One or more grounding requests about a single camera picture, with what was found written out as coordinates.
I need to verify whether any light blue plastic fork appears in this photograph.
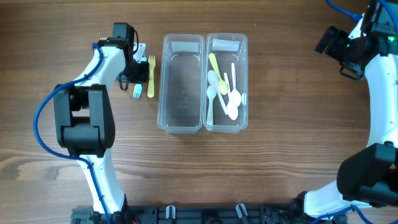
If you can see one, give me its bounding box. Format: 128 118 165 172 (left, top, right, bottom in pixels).
133 57 149 99

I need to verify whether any yellow plastic fork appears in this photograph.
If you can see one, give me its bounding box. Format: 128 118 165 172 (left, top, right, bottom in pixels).
147 55 156 98

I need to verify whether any white spoon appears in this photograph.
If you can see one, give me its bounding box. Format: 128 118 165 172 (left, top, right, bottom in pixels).
206 85 217 125
207 70 228 115

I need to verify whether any yellow plastic spoon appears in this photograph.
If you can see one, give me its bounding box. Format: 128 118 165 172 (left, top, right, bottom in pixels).
208 53 228 95

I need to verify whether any white spoon crossed small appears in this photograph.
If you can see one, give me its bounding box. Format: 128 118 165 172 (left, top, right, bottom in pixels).
231 63 241 107

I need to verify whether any white spoon crossed large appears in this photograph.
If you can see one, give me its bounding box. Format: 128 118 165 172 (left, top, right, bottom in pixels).
223 72 238 120

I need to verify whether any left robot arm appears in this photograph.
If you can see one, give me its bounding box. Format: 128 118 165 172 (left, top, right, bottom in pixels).
53 22 149 223

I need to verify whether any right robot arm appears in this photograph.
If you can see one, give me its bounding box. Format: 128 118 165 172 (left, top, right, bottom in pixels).
299 0 397 223

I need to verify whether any clear left plastic container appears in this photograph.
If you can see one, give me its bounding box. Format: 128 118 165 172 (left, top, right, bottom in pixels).
157 34 205 134

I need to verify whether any clear plastic container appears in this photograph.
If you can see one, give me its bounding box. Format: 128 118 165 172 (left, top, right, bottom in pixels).
203 33 249 133
157 34 205 134

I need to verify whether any clear right plastic container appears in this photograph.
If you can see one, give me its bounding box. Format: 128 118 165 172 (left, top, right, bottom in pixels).
203 33 249 133

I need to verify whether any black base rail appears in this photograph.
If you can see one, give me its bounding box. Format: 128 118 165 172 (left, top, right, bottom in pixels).
70 202 348 224

